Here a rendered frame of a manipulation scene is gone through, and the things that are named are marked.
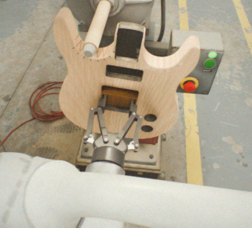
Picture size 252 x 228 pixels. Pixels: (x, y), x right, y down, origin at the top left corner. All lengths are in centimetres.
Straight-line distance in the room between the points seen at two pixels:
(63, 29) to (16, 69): 203
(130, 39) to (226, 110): 168
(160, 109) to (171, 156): 113
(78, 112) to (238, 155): 142
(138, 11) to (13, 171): 52
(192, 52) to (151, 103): 19
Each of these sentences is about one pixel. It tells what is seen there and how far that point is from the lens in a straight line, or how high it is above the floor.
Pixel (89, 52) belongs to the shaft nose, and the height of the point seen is 125.
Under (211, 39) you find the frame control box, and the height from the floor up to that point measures 112.
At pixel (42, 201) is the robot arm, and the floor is 125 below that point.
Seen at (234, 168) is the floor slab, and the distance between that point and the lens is 189.
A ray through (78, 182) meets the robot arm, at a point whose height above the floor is 127.
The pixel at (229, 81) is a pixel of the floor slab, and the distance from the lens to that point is 243.
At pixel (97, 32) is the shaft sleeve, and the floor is 126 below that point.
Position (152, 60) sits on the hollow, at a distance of 61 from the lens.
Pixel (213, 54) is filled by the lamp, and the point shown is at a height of 111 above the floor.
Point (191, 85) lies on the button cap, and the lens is 84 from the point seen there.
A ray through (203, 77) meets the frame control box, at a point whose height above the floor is 101.
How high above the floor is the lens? 157
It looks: 49 degrees down
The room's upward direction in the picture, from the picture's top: straight up
